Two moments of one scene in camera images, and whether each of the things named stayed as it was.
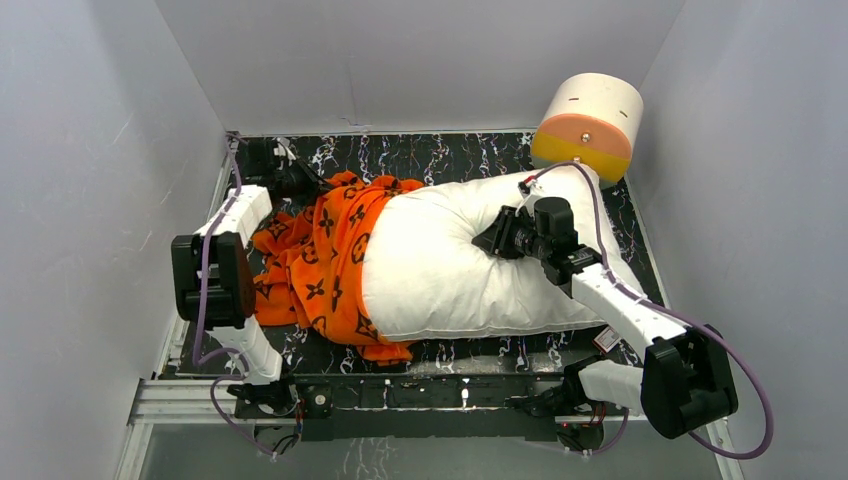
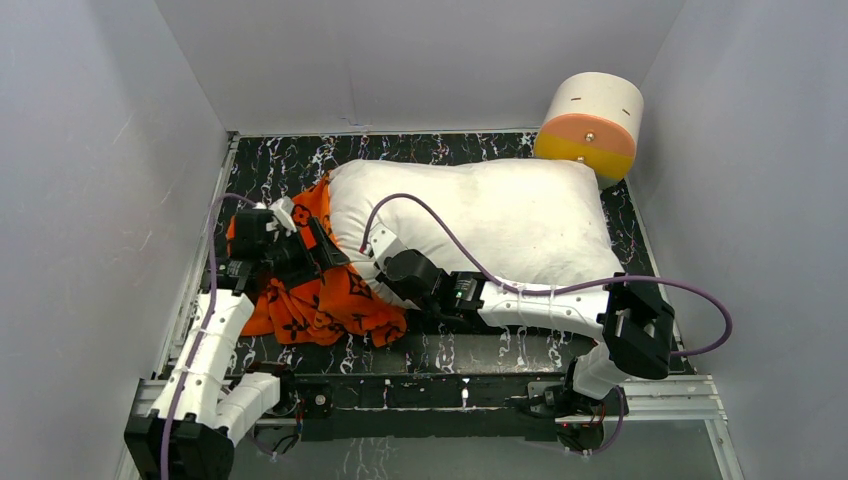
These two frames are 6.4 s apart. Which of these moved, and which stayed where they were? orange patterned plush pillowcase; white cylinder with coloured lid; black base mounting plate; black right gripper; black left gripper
Moved: orange patterned plush pillowcase; black right gripper; black left gripper
Stayed: white cylinder with coloured lid; black base mounting plate
